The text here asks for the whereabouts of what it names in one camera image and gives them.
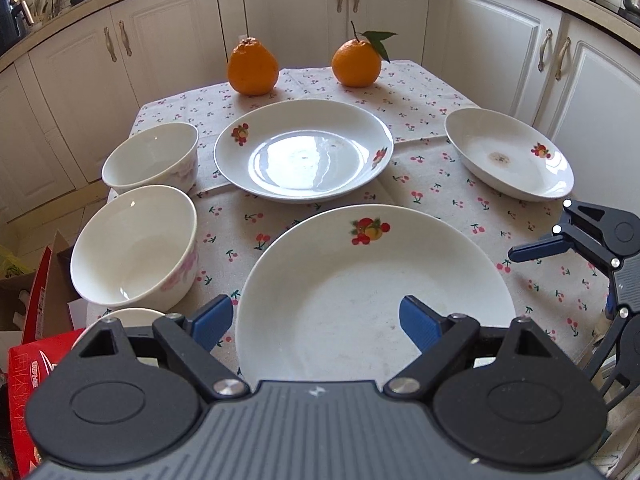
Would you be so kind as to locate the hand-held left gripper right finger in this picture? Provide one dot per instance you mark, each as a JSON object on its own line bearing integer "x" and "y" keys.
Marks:
{"x": 419, "y": 322}

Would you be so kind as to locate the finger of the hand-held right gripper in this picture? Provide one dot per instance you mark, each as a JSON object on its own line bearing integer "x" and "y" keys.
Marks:
{"x": 614, "y": 342}
{"x": 537, "y": 250}

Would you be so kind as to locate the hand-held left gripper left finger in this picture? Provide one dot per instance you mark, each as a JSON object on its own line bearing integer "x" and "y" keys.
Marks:
{"x": 216, "y": 321}

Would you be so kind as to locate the large white fruit-print plate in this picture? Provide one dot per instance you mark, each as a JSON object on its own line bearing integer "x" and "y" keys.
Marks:
{"x": 350, "y": 285}

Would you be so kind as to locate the small white bowl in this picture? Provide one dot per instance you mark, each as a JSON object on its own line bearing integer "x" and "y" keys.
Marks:
{"x": 132, "y": 316}

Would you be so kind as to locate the small white fruit-print plate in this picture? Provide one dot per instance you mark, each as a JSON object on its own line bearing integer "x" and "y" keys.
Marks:
{"x": 505, "y": 160}

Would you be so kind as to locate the white bowl with pink print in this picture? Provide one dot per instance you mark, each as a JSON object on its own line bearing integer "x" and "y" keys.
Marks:
{"x": 130, "y": 250}
{"x": 150, "y": 160}

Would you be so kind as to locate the medium white fruit-print plate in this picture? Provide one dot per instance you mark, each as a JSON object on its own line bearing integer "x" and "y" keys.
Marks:
{"x": 305, "y": 160}

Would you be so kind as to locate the cherry-print tablecloth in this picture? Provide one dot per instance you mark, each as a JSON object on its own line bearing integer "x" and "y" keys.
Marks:
{"x": 450, "y": 220}

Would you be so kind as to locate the open red cardboard box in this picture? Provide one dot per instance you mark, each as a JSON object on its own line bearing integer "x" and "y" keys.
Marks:
{"x": 55, "y": 285}

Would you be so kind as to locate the red printed gift box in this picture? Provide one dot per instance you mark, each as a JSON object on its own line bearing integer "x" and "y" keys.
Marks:
{"x": 25, "y": 385}

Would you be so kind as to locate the brown cardboard box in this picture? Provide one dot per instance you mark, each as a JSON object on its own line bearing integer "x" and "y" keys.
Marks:
{"x": 12, "y": 305}

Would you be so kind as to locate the yellow plastic bag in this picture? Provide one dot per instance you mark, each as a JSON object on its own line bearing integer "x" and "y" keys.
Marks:
{"x": 10, "y": 260}

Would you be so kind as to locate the pear-shaped orange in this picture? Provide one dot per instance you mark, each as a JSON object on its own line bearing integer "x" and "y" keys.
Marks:
{"x": 252, "y": 70}

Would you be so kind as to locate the round orange with leaf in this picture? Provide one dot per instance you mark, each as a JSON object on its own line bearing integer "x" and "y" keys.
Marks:
{"x": 356, "y": 65}

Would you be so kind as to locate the white kitchen cabinet unit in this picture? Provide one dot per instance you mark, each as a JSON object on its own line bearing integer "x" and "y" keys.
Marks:
{"x": 170, "y": 35}

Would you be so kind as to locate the dark air fryer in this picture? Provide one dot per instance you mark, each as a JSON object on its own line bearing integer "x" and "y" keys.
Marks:
{"x": 7, "y": 20}

